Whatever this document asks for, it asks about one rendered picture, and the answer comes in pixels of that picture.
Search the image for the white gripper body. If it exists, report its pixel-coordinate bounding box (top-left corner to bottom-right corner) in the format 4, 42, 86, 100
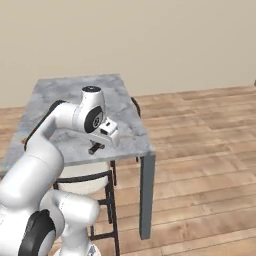
87, 127, 121, 148

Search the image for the black stool with white seat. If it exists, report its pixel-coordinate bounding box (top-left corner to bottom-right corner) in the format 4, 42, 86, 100
52, 159, 122, 256

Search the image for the grey marble-top table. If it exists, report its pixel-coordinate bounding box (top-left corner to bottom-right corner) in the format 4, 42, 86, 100
0, 73, 157, 241

